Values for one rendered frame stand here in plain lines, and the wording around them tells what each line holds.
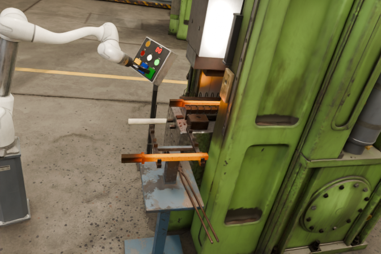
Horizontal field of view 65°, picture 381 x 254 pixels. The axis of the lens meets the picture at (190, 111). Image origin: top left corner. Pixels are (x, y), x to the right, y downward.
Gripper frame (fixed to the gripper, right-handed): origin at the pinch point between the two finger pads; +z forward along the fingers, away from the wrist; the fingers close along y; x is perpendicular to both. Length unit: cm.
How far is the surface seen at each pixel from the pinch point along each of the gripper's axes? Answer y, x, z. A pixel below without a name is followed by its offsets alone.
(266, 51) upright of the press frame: 98, 43, -27
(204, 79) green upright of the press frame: 37.5, 16.8, 18.8
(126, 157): 82, -31, -54
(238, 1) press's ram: 65, 61, -24
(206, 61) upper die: 57, 27, -11
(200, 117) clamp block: 63, -4, 4
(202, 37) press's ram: 58, 36, -26
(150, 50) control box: -13.3, 14.3, 5.5
